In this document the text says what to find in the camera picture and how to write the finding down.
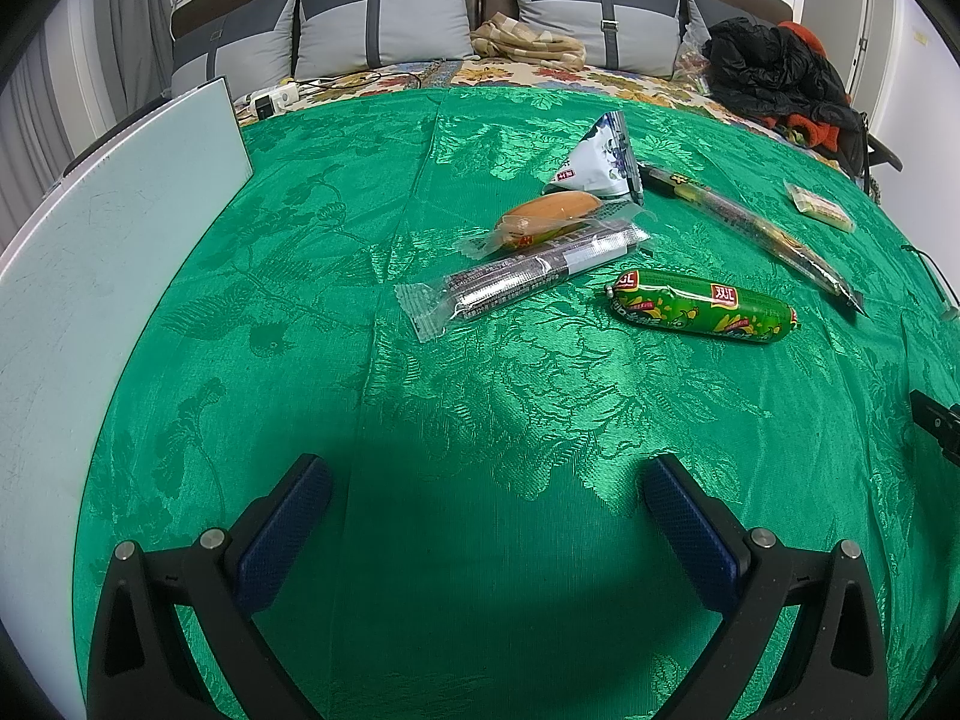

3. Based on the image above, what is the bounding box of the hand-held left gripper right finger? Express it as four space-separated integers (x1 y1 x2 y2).
641 454 890 720

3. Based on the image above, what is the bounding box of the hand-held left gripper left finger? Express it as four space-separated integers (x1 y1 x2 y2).
88 454 333 720

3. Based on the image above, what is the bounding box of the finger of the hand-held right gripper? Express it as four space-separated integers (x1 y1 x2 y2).
909 388 960 467

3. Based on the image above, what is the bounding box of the green sausage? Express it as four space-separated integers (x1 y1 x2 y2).
604 268 803 347

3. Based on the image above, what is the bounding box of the pale yellow cracker packet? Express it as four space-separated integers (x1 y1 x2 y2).
784 179 858 234

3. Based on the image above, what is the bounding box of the long thin stick packet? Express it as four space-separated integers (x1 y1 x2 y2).
640 164 872 319

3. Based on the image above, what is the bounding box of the large white cardboard box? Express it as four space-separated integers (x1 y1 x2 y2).
0 76 254 695

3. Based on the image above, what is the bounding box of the dark snack bar clear wrapper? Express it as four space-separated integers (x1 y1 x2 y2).
394 220 653 343

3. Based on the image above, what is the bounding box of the brown bun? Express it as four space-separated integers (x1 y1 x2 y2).
458 190 609 257

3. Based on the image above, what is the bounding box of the white triangular snack packet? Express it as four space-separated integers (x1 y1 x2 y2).
541 110 648 206

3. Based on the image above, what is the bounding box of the green floral bedspread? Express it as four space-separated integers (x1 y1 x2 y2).
71 85 960 720

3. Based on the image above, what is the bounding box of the black chair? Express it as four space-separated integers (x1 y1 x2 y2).
838 115 905 197

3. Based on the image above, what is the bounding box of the orange fleece garment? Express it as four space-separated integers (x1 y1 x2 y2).
775 20 854 156

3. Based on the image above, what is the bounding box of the white door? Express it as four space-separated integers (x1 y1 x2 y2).
855 0 902 140

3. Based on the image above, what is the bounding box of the black puffer jacket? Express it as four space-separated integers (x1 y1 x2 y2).
700 14 865 141

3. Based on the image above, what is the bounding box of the white power strip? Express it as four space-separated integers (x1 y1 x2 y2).
250 85 302 122

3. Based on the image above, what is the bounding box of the clear plastic bag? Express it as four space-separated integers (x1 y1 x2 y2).
670 40 714 95

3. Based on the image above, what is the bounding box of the colourful floral bed sheet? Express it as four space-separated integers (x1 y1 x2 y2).
235 58 857 182

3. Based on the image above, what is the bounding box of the grey two-tone pillow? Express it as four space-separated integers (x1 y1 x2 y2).
292 0 476 84
678 0 722 88
505 0 686 80
170 0 302 100

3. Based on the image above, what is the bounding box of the beige folded blanket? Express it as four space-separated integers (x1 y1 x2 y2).
468 10 588 73

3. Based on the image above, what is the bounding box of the grey curtain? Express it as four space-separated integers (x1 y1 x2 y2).
0 0 179 192

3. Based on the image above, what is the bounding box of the thin black cable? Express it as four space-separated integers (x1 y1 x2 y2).
898 243 960 317

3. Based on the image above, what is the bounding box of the power strip cable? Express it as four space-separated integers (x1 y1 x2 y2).
295 70 426 93

